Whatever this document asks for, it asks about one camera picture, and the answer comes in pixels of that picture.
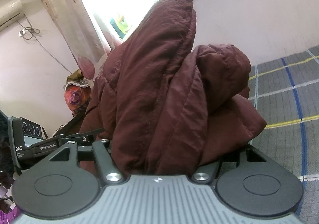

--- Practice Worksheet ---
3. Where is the floral beige curtain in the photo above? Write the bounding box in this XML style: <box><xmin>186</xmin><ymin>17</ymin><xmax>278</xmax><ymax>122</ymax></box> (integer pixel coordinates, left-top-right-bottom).
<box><xmin>41</xmin><ymin>0</ymin><xmax>122</xmax><ymax>80</ymax></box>

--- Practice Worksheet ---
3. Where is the green yellow cloth outside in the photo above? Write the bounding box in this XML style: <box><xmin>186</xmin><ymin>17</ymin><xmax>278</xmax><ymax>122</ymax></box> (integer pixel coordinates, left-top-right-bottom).
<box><xmin>110</xmin><ymin>16</ymin><xmax>131</xmax><ymax>40</ymax></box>

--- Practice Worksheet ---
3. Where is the colourful clothes pile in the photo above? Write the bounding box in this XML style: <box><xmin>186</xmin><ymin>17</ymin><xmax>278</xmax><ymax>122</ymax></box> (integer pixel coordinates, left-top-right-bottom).
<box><xmin>64</xmin><ymin>69</ymin><xmax>91</xmax><ymax>117</ymax></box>

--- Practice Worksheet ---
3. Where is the maroon puffer jacket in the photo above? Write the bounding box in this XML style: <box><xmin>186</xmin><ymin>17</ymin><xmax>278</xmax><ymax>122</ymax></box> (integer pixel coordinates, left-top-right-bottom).
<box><xmin>80</xmin><ymin>0</ymin><xmax>267</xmax><ymax>176</ymax></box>

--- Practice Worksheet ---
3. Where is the white wall air conditioner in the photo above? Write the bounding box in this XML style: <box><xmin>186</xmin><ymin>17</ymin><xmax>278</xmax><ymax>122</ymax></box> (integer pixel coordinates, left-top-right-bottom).
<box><xmin>0</xmin><ymin>0</ymin><xmax>25</xmax><ymax>31</ymax></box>

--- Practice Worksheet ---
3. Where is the black power cable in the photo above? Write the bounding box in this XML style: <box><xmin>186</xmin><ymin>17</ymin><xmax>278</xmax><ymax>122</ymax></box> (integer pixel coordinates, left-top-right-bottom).
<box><xmin>16</xmin><ymin>14</ymin><xmax>75</xmax><ymax>75</ymax></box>

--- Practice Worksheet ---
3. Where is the grey plaid bed sheet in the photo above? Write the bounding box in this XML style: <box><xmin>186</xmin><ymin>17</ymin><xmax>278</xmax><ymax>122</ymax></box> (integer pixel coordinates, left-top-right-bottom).
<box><xmin>249</xmin><ymin>46</ymin><xmax>319</xmax><ymax>223</ymax></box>

